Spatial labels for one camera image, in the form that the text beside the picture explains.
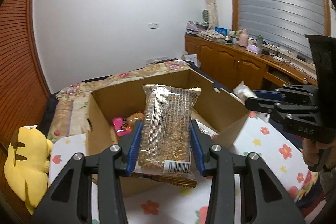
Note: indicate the strawberry print white cloth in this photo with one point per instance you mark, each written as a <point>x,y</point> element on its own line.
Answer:
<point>166,203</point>

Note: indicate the pink snack packet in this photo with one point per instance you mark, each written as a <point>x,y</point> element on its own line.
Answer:
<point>120,126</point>

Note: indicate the yellow pikachu plush toy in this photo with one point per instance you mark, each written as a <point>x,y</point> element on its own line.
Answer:
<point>27,165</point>

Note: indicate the clear grain bar packet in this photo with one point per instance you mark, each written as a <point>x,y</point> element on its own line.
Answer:
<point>164,149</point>

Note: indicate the grey window blind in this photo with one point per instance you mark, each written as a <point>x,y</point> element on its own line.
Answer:
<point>278,1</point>

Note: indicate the folded patterned cloth pile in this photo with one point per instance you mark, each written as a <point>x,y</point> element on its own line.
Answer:
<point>211,35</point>

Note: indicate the white wall switch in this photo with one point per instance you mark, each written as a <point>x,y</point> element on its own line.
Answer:
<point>152,26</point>

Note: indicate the small white desk fan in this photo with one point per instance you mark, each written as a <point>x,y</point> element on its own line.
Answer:
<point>205,16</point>

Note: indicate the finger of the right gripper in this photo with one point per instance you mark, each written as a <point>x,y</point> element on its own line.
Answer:
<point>265,105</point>
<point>278,94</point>

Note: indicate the bronze foil snack packet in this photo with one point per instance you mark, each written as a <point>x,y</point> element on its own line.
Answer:
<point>131,120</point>

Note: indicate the person's right hand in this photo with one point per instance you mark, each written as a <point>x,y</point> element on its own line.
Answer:
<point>311,149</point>

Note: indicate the chicken feet snack packet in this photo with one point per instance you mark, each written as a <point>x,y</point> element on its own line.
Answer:
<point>203,125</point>

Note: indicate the white translucent snack packet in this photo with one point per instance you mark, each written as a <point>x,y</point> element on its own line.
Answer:
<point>243,92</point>

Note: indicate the pink thermos bottle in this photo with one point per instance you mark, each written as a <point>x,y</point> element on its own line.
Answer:
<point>243,38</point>

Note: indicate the pink tissue box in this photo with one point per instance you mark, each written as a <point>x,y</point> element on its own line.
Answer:
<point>252,48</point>

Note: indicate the wooden slatted wardrobe door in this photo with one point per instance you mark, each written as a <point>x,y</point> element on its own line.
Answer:
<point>24,92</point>

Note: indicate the blue box on cabinet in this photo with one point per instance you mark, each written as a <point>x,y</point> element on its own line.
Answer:
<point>222,31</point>

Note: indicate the white power strip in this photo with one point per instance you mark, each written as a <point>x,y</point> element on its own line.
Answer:
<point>280,58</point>

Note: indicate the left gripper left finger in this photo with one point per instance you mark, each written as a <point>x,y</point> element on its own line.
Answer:
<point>68,199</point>

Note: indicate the wooden sideboard cabinet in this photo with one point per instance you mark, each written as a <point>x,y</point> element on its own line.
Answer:
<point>229,65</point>

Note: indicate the wall socket strip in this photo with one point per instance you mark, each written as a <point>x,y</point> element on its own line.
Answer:
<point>156,60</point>

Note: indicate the brown cardboard box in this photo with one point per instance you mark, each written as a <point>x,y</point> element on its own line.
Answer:
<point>219,107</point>

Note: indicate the clear green-lid bottle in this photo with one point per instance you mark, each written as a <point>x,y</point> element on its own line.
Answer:
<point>259,42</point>

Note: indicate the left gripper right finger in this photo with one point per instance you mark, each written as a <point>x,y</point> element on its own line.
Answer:
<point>263,197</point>

